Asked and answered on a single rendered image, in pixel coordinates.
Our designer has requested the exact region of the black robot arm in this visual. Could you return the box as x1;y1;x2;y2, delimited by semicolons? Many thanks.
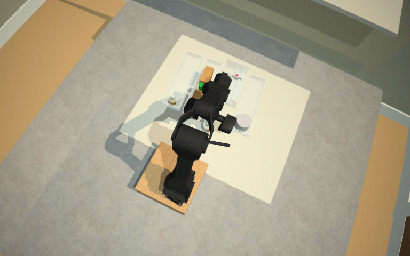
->
163;72;232;207

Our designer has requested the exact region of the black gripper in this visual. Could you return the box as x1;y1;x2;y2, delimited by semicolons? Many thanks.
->
184;97;236;134

